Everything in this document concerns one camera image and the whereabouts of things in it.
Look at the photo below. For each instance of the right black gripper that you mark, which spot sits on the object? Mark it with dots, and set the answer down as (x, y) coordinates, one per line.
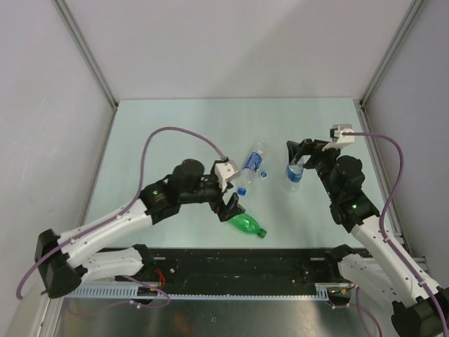
(309, 147)

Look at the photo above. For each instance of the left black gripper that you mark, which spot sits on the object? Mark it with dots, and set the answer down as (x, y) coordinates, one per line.
(230, 209)

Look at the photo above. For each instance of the green plastic bottle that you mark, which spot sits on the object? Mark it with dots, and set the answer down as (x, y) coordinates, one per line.
(248, 225)

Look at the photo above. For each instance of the blue label bottle white cap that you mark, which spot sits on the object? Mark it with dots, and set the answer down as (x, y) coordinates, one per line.
(294, 174)

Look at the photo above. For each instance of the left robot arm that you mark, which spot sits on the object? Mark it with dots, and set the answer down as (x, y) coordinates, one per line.
(67, 260)

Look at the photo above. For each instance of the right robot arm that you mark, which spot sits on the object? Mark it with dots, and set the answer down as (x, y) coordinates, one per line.
(418, 303)

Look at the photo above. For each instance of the clear bottle blue cap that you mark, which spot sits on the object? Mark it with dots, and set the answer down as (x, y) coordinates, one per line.
(251, 166)

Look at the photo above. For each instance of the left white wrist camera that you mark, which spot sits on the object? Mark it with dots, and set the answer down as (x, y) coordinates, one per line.
(225, 172)

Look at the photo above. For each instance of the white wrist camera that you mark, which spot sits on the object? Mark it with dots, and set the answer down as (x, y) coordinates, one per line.
(341, 135)
(225, 172)

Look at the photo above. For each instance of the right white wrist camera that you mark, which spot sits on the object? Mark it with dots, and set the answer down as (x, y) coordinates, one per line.
(341, 135)

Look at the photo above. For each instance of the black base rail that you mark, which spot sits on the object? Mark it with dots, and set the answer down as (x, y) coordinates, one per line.
(229, 269)

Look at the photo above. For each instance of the grey slotted cable duct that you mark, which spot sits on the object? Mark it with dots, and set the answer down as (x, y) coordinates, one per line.
(319, 292)

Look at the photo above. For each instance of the right aluminium frame post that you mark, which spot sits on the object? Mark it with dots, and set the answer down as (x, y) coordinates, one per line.
(404, 29)

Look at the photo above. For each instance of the aluminium frame post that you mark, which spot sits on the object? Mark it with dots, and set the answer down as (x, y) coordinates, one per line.
(404, 29)
(84, 50)

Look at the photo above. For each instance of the left aluminium frame post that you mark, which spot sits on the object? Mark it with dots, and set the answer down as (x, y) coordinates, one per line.
(84, 50)

